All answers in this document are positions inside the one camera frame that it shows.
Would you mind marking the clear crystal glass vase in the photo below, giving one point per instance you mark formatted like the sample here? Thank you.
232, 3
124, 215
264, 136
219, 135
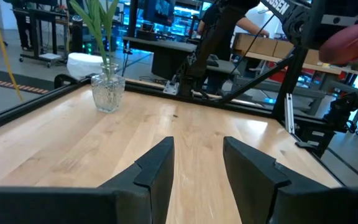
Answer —
107, 93

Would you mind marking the black hazard striped floor mat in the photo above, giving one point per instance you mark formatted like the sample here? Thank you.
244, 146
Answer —
11, 82

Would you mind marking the dark red artificial tulip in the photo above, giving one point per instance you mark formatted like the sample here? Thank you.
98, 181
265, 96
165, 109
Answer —
343, 43

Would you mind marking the yellow artificial tulip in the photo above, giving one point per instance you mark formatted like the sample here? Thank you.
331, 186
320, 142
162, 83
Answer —
93, 25
107, 18

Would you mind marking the black rolling desk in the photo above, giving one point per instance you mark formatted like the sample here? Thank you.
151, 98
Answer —
37, 34

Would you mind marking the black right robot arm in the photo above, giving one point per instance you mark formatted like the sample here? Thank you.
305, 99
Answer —
219, 40

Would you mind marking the grey metal bracket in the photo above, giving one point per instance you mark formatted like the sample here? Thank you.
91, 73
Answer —
170, 88

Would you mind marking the person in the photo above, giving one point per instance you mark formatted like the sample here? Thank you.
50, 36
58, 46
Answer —
23, 31
211, 17

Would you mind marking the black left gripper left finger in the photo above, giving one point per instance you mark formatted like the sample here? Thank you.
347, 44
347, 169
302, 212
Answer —
73, 205

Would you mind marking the brown cardboard box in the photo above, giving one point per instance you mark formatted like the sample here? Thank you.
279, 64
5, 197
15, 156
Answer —
281, 49
253, 45

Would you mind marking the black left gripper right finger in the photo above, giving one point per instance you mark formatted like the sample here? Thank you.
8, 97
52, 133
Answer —
291, 205

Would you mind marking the black computer case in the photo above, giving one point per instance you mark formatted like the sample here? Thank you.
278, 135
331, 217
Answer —
169, 62

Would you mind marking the white plastic container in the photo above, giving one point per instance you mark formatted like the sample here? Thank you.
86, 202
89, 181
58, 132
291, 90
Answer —
84, 63

